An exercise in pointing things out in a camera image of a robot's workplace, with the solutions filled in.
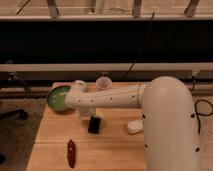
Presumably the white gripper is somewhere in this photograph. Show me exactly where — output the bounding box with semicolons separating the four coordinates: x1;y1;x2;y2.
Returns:
78;107;104;120

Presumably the black eraser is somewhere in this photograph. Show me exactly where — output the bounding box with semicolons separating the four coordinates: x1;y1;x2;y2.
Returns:
88;116;102;134

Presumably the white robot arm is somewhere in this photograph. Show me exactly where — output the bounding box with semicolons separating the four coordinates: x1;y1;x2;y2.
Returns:
65;76;202;171

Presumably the white sponge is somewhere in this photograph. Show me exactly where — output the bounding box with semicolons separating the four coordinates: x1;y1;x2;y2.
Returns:
127;119;144;134

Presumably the clear plastic cup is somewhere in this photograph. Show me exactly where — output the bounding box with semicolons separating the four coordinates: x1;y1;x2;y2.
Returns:
96;77;112;90

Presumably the green bowl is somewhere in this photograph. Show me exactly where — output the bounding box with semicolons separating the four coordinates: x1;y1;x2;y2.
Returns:
46;85;70;112

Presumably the black office chair base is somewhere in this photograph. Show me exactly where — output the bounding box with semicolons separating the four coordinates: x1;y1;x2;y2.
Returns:
0;109;28;120

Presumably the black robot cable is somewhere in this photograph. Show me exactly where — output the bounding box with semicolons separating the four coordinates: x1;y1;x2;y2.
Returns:
194;98;213;136

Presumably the black hanging cable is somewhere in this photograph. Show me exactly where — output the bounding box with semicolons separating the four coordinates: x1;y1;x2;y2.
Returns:
118;11;156;82

